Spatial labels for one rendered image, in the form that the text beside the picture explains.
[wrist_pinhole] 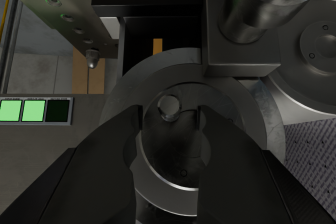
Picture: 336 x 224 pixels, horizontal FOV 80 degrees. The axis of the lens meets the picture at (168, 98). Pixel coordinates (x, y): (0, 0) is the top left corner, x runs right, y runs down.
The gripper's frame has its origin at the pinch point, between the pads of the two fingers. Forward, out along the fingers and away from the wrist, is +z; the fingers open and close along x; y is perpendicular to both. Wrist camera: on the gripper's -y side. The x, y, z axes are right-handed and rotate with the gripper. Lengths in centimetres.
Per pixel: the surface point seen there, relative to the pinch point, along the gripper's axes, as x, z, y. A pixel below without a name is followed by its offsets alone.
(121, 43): -4.5, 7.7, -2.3
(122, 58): -4.3, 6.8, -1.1
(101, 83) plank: -88, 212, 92
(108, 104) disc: -5.1, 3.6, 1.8
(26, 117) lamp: -36, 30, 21
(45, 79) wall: -189, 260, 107
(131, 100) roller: -3.1, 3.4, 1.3
